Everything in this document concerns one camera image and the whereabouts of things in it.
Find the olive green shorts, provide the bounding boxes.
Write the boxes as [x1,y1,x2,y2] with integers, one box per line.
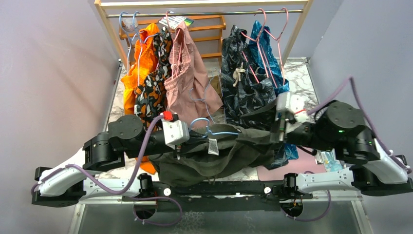
[148,123,288,187]

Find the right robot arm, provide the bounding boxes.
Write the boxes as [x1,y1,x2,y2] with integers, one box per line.
[238,100,413,199]

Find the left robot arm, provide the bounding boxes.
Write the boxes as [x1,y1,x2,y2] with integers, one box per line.
[31,112,208,208]

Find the black shark print shorts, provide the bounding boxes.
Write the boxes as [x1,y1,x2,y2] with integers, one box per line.
[221,25,276,131]

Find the dusty pink shorts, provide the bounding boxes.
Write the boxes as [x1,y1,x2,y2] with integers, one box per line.
[164,22,223,125]

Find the orange black camo shorts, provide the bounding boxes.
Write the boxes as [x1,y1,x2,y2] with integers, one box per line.
[134,26,172,129]

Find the blue shark print shorts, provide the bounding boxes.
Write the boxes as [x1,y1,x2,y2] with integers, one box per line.
[247,20,299,160]

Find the pink hanger on pink shorts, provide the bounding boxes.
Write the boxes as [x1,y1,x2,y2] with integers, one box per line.
[164,9,186,78]

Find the blue hanger on orange shorts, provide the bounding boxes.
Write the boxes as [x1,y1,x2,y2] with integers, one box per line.
[119,12,158,71]

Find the pink mat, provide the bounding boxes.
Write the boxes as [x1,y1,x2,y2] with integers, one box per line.
[257,149,326,181]

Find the metal clipboard clip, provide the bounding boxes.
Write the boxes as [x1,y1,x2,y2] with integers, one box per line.
[315,151,323,164]

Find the wooden ladder shelf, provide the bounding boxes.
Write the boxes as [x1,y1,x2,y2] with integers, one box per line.
[119,15,226,60]

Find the colourful marker box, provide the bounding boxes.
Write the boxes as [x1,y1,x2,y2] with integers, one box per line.
[158,16,194,29]

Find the metal hanging rod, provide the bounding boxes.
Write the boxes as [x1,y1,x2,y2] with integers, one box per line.
[106,10,303,18]

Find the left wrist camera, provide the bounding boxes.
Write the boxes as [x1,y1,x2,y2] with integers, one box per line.
[162,111,190,150]

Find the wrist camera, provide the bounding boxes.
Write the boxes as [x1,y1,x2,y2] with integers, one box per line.
[162,111,190,150]
[276,91,309,124]

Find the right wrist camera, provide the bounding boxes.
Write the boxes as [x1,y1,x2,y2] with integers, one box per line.
[276,91,309,124]

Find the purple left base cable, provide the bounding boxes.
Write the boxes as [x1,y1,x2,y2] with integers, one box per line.
[132,197,184,227]

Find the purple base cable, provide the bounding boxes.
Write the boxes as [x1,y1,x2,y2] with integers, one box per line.
[132,197,184,227]
[280,171,332,223]

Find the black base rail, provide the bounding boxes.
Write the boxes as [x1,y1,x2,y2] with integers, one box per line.
[122,180,314,212]

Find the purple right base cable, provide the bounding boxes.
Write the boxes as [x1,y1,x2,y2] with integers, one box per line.
[280,171,332,223]

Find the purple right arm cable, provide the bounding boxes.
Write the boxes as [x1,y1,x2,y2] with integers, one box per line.
[306,76,412,174]

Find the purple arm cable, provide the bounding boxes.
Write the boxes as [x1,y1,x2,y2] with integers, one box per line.
[306,76,412,174]
[30,115,165,196]

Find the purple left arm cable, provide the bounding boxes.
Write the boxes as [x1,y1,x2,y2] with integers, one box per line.
[30,115,165,196]

